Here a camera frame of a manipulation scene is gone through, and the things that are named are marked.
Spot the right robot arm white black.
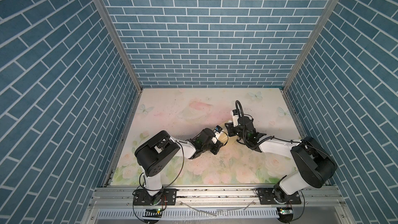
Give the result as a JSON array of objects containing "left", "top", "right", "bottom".
[{"left": 225, "top": 115, "right": 337, "bottom": 204}]

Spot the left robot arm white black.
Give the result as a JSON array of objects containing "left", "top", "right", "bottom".
[{"left": 134, "top": 125, "right": 225, "bottom": 198}]

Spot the left controller board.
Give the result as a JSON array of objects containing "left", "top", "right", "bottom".
[{"left": 143, "top": 209, "right": 164, "bottom": 218}]

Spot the controller board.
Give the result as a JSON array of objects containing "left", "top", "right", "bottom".
[
  {"left": 143, "top": 209, "right": 164, "bottom": 218},
  {"left": 278, "top": 207, "right": 294, "bottom": 215}
]

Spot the right controller board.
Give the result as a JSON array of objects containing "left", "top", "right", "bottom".
[{"left": 278, "top": 207, "right": 294, "bottom": 215}]

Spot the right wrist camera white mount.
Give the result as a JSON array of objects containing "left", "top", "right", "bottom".
[{"left": 232, "top": 115, "right": 239, "bottom": 127}]

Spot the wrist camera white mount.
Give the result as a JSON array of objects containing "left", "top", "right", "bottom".
[
  {"left": 232, "top": 115, "right": 239, "bottom": 127},
  {"left": 214, "top": 125, "right": 223, "bottom": 139}
]

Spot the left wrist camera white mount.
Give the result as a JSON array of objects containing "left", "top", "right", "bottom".
[{"left": 214, "top": 125, "right": 223, "bottom": 139}]

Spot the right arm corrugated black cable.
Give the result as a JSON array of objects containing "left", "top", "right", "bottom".
[{"left": 234, "top": 100, "right": 274, "bottom": 153}]

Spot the white slotted cable duct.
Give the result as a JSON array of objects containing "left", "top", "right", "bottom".
[{"left": 96, "top": 207, "right": 279, "bottom": 220}]

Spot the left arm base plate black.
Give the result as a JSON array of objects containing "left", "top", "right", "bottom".
[{"left": 133, "top": 188, "right": 177, "bottom": 206}]

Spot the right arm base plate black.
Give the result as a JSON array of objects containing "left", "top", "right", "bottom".
[{"left": 255, "top": 188, "right": 302, "bottom": 205}]

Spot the right aluminium corner post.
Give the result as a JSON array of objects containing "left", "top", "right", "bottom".
[{"left": 282, "top": 0, "right": 339, "bottom": 94}]

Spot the aluminium corner post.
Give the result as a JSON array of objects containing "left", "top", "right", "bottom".
[
  {"left": 92, "top": 0, "right": 143, "bottom": 93},
  {"left": 282, "top": 0, "right": 339, "bottom": 94}
]

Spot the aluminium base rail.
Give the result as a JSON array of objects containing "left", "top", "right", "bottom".
[{"left": 89, "top": 185, "right": 345, "bottom": 208}]

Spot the left aluminium corner post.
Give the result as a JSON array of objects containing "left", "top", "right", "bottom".
[{"left": 92, "top": 0, "right": 143, "bottom": 93}]

